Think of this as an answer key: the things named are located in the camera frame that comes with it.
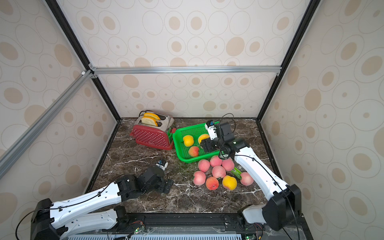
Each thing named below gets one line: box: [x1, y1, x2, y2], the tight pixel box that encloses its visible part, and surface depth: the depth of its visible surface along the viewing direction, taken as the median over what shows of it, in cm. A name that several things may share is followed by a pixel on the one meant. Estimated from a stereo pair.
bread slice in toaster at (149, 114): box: [143, 112, 161, 120], surface depth 96 cm
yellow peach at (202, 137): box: [198, 134, 210, 144], surface depth 80 cm
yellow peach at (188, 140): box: [183, 135, 194, 147], surface depth 102 cm
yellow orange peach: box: [222, 175, 238, 191], surface depth 84 cm
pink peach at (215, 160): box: [209, 155, 223, 167], surface depth 91 cm
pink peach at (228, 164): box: [221, 158, 235, 172], surface depth 90 cm
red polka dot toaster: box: [129, 110, 176, 151], surface depth 96 cm
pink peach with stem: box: [193, 170, 207, 186], surface depth 85 cm
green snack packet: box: [231, 167, 242, 180], surface depth 91 cm
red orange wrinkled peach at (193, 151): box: [189, 146, 200, 157], surface depth 96 cm
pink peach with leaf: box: [240, 172, 254, 186], surface depth 85 cm
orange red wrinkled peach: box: [205, 176, 220, 191], surface depth 83 cm
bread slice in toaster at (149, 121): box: [141, 116, 159, 127], surface depth 94 cm
